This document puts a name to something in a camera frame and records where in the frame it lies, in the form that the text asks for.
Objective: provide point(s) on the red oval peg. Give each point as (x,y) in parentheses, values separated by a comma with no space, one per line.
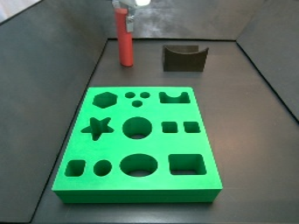
(125,38)

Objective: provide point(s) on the black curved holder block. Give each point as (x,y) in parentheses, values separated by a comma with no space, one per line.
(185,58)

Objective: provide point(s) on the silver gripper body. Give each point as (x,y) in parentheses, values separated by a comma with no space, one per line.
(136,3)

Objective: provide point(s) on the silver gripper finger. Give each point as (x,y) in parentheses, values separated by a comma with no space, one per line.
(130,19)
(116,4)

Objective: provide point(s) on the green shape-sorting board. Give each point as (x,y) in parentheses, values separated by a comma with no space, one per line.
(138,149)

